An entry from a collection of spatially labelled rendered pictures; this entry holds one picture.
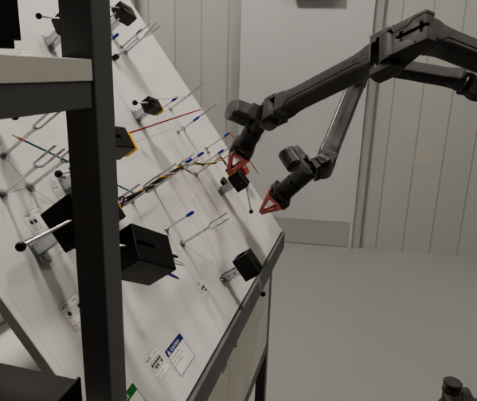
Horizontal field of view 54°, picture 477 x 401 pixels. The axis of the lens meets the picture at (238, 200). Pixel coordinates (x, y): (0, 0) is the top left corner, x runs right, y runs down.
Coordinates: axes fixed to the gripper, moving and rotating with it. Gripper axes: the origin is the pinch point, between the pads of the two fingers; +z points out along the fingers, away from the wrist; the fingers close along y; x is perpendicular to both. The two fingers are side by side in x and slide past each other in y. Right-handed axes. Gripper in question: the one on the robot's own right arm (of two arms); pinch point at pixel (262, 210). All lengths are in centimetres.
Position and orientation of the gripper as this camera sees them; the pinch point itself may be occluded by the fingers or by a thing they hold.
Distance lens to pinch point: 148.3
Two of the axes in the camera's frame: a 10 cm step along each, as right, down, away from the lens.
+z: -6.7, 6.2, 4.0
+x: 7.2, 6.7, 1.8
